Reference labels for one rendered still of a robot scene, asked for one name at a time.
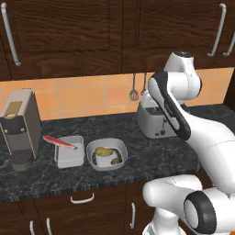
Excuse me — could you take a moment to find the dark wood wall cupboard door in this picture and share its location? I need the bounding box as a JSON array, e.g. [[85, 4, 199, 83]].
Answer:
[[0, 0, 124, 81], [213, 0, 235, 70], [121, 0, 229, 74]]

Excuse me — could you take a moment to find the dark wood drawer front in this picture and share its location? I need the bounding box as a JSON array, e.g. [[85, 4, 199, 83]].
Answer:
[[32, 183, 128, 218]]

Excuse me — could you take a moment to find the red raw steak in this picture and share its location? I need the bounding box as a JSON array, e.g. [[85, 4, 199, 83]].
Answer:
[[42, 135, 79, 151]]

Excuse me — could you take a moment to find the hanging metal spoon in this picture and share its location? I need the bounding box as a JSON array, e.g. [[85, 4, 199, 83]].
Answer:
[[140, 72, 149, 96]]

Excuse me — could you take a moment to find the hanging metal slotted spatula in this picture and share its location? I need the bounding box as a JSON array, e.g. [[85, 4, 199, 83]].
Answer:
[[129, 73, 140, 102]]

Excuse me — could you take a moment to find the silver base cupboard handle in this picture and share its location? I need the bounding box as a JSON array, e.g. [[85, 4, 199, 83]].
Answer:
[[45, 217, 53, 235], [28, 220, 36, 235], [129, 202, 137, 230]]

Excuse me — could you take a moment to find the brown mushroom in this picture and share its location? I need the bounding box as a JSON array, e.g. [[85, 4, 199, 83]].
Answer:
[[110, 156, 123, 166]]

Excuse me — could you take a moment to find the silver toaster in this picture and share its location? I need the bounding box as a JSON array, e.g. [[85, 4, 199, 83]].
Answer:
[[136, 101, 185, 140]]

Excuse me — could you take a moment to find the white rounded vegetable container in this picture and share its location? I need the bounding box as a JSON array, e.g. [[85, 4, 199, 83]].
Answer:
[[85, 138, 129, 172]]

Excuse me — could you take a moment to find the yellow potato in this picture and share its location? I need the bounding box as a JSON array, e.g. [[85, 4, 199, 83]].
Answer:
[[95, 146, 114, 158]]

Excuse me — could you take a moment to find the white rectangular meat container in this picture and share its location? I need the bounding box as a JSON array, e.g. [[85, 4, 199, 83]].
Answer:
[[53, 135, 85, 170]]

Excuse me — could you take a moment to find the silver wall cupboard handle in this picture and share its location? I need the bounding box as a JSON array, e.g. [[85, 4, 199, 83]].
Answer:
[[0, 2, 22, 67], [207, 3, 228, 58], [222, 29, 235, 57]]

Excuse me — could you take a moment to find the silver drawer handle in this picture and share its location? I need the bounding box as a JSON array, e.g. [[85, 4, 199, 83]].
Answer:
[[70, 192, 95, 205]]

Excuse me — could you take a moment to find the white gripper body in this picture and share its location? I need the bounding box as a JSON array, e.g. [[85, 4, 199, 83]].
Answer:
[[140, 91, 161, 108]]

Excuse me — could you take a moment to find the grey coffee machine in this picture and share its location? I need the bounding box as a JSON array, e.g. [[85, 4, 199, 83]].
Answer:
[[0, 88, 42, 173]]

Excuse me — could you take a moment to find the dark wood base cupboard door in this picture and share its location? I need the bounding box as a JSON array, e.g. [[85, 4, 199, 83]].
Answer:
[[37, 210, 129, 235], [125, 181, 155, 235], [0, 200, 40, 235]]

